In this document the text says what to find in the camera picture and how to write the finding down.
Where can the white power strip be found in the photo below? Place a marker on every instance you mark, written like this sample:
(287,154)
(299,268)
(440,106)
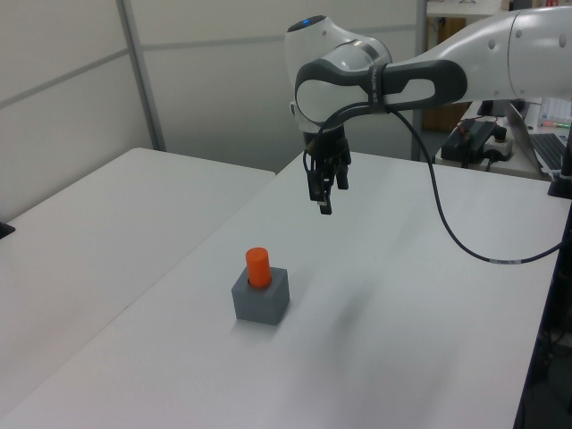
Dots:
(500,147)

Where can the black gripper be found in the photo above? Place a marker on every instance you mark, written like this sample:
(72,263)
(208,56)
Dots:
(328,143)

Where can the black table clamp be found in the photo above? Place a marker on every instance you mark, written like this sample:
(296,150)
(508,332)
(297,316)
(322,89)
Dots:
(5,230)

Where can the silver laptop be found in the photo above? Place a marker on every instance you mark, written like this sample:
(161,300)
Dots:
(547,149)

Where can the orange cylinder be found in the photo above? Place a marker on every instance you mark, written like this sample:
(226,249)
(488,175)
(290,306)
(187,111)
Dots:
(258,268)

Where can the black power supply box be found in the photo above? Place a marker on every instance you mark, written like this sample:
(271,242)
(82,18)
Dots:
(465,143)

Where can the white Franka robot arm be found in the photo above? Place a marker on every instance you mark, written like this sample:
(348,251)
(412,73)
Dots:
(491,58)

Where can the grey partition post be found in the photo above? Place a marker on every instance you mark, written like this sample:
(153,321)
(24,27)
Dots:
(143,80)
(421,27)

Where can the grey block with round hole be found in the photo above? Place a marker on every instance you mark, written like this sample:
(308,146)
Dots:
(259,306)

